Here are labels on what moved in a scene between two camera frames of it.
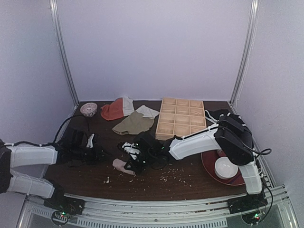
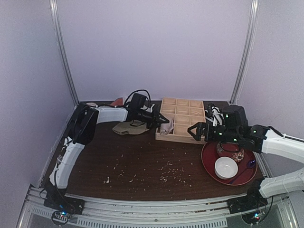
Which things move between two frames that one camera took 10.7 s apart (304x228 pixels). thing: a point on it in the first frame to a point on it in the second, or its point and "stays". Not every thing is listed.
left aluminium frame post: x=53 y=5 stays
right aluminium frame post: x=245 y=55 stays
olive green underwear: x=139 y=121 stays
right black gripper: x=134 y=159 to x=204 y=131
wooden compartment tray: x=179 y=117 stays
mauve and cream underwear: x=119 y=165 to x=166 y=128
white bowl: x=224 y=168 stays
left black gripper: x=94 y=152 to x=154 y=117
